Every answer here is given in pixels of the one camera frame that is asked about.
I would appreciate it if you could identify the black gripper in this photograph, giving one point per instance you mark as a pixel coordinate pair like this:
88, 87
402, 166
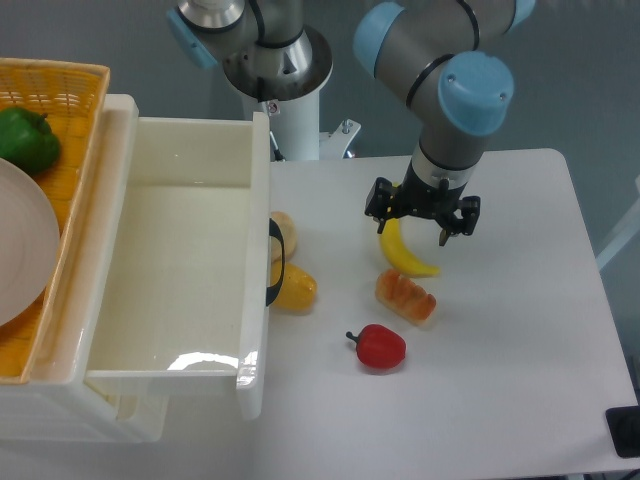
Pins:
442, 203

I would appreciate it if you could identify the orange woven basket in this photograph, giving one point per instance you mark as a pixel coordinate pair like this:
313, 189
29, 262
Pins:
72, 95

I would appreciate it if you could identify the pale pink plate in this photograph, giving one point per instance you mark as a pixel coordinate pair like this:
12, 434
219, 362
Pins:
29, 241

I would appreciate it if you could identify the white plastic drawer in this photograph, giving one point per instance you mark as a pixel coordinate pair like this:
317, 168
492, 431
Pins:
185, 305

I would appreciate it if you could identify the golden square bread loaf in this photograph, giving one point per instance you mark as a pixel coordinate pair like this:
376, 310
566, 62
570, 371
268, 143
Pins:
404, 297

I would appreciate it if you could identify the green bell pepper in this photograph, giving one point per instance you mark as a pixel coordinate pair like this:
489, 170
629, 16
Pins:
27, 140

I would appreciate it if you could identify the black device at edge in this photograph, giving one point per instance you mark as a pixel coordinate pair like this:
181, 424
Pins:
623, 424

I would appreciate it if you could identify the red bell pepper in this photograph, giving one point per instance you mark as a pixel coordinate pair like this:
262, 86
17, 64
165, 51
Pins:
378, 347

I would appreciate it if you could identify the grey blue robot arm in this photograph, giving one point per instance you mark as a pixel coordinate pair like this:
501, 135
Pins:
431, 60

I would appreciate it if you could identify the white plastic drawer cabinet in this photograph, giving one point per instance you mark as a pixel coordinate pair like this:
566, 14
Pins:
57, 404

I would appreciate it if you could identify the black drawer handle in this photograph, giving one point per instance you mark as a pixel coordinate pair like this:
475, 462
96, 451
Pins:
274, 289

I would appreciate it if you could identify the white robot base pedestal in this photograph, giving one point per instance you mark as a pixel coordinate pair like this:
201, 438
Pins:
285, 84

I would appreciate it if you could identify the yellow banana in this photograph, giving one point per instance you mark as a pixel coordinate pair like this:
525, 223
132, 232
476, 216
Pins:
399, 256

